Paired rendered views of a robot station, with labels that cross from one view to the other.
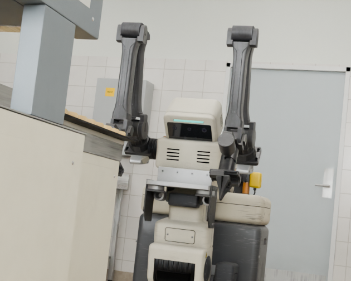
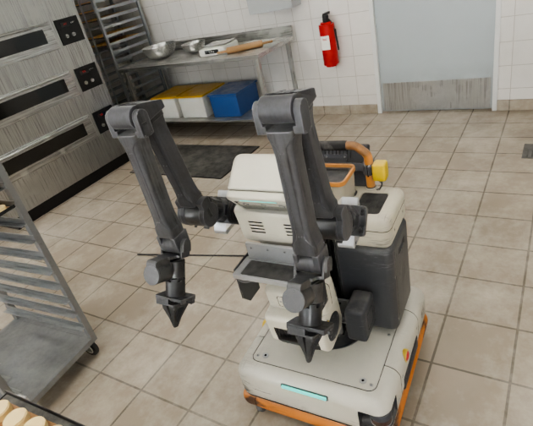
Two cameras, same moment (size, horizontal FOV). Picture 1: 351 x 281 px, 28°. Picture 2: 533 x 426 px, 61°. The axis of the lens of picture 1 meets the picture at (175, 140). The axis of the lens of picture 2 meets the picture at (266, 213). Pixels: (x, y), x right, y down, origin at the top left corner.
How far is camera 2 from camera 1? 1.90 m
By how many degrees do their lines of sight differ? 39
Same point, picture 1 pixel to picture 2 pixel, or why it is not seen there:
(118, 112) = (161, 231)
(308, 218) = (469, 25)
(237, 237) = (365, 261)
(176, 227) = not seen: hidden behind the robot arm
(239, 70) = (289, 178)
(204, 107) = (272, 179)
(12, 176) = not seen: outside the picture
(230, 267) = (360, 316)
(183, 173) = (274, 251)
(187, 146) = (269, 219)
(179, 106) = (241, 179)
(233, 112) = (299, 237)
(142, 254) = not seen: hidden behind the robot
